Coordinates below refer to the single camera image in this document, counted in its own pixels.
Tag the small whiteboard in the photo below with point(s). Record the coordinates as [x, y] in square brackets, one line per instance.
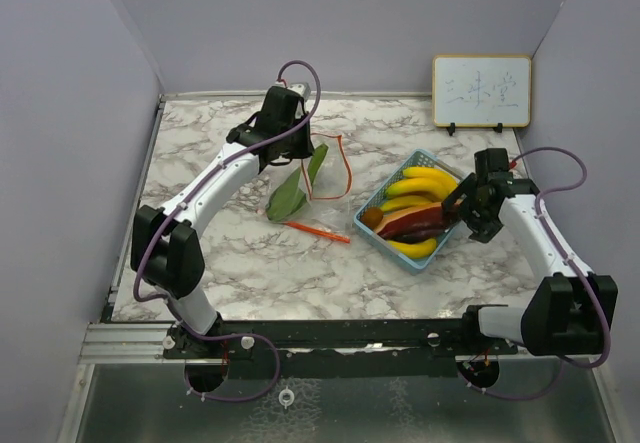
[481, 91]

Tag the single yellow banana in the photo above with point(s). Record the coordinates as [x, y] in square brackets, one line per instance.
[415, 251]

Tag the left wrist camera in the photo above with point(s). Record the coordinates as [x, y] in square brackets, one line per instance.
[301, 88]

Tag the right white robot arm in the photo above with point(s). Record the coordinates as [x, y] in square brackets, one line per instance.
[571, 312]

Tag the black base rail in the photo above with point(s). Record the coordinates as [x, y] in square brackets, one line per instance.
[326, 364]

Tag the yellow banana bunch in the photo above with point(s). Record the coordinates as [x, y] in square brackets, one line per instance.
[418, 186]

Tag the small brown orange fruit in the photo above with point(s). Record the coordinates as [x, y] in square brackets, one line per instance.
[372, 217]

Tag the green leaf vegetable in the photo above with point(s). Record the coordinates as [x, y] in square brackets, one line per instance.
[291, 195]

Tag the red orange papaya slice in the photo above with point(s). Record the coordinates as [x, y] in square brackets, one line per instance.
[415, 218]

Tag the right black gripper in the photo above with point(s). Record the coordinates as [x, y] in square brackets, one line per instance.
[484, 229]

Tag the purple eggplant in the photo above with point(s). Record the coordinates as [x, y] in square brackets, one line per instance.
[419, 236]

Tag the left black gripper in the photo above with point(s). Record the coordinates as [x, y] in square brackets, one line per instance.
[305, 150]

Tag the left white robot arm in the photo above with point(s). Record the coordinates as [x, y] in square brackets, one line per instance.
[165, 248]

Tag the clear orange zip bag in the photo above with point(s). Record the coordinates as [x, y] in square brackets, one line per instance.
[327, 212]

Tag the aluminium extrusion rail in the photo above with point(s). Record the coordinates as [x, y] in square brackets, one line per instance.
[166, 341]

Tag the blue plastic basket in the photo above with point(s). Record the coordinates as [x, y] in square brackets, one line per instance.
[416, 158]

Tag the white ring pull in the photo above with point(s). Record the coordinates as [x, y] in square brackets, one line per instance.
[286, 397]

